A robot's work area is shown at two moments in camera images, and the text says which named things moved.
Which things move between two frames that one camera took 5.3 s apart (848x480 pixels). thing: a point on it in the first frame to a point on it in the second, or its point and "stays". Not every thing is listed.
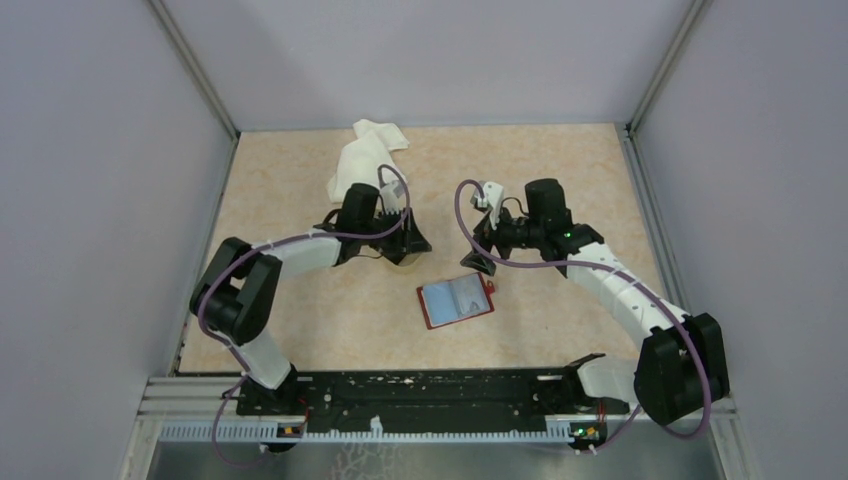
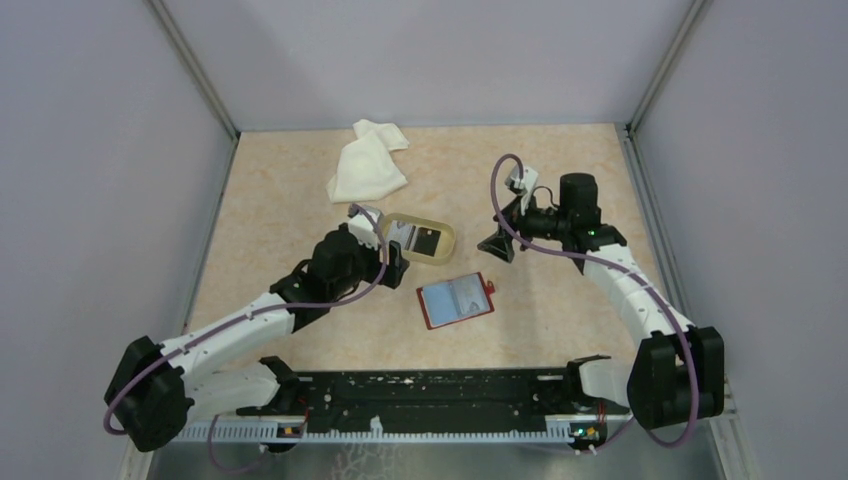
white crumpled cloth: [360, 159] stays
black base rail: [425, 400] stays
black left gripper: [409, 240] to [395, 267]
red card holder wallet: [456, 300] stays
